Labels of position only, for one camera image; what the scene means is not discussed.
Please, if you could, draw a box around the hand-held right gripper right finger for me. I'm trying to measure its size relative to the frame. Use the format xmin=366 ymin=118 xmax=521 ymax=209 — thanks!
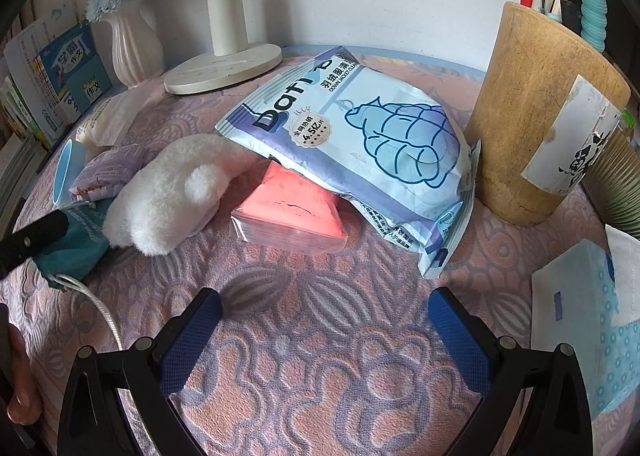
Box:
xmin=427 ymin=287 xmax=597 ymax=456

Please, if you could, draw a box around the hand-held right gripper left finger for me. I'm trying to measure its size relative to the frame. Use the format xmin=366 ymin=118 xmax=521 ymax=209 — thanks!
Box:
xmin=57 ymin=287 xmax=223 ymax=456

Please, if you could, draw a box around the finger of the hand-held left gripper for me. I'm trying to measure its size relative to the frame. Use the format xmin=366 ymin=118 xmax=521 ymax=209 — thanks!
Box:
xmin=0 ymin=211 xmax=69 ymax=277

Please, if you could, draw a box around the teal cloth pouch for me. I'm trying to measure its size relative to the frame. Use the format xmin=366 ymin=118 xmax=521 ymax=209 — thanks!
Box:
xmin=32 ymin=198 xmax=111 ymax=291

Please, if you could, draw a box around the purple packet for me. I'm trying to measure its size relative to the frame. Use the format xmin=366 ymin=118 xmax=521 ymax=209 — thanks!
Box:
xmin=69 ymin=143 xmax=148 ymax=201

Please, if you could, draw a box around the white plush toy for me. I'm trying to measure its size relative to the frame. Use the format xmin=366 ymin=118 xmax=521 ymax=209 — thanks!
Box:
xmin=102 ymin=133 xmax=268 ymax=257

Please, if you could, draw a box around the white translucent packet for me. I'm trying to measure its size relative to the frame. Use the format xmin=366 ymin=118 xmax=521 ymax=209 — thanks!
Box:
xmin=75 ymin=86 xmax=151 ymax=147

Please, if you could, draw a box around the red tissue pack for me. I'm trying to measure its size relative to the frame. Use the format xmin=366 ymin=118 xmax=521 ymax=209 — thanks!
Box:
xmin=231 ymin=163 xmax=348 ymax=254

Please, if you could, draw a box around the blue wet wipes pack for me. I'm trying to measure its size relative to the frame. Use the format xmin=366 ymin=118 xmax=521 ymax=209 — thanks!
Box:
xmin=215 ymin=46 xmax=482 ymax=279

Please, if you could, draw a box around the person's left hand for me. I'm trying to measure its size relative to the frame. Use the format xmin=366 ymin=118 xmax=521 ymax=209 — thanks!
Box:
xmin=7 ymin=323 xmax=43 ymax=424

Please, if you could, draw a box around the row of books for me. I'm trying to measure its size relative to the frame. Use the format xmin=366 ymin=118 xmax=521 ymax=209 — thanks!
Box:
xmin=0 ymin=76 xmax=51 ymax=167

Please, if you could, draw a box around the pink patterned blanket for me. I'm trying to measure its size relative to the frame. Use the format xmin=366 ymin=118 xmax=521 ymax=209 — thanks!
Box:
xmin=0 ymin=53 xmax=640 ymax=456

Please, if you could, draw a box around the blue dotted tissue box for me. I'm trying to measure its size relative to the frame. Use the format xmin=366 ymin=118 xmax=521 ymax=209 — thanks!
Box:
xmin=531 ymin=223 xmax=640 ymax=424

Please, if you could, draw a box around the blue cover book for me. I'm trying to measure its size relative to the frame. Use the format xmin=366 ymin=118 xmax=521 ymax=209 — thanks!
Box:
xmin=35 ymin=23 xmax=116 ymax=137

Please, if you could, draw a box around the white cover book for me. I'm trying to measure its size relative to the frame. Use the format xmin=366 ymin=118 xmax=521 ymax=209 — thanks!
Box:
xmin=4 ymin=0 xmax=81 ymax=106

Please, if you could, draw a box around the wooden pen holder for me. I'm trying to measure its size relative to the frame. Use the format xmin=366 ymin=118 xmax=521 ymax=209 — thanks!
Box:
xmin=465 ymin=0 xmax=632 ymax=227

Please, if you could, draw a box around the white ribbed vase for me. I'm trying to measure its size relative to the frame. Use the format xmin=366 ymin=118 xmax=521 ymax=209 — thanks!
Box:
xmin=100 ymin=0 xmax=165 ymax=89

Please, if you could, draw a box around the brown corrugated paper cup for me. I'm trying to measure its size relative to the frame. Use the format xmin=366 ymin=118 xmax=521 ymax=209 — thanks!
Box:
xmin=582 ymin=128 xmax=640 ymax=227

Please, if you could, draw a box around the white desk lamp base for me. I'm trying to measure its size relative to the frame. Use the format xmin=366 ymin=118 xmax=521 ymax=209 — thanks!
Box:
xmin=164 ymin=0 xmax=283 ymax=96

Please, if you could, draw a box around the light blue ribbed tube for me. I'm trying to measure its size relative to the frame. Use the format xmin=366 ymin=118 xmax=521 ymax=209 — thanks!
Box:
xmin=580 ymin=0 xmax=607 ymax=52

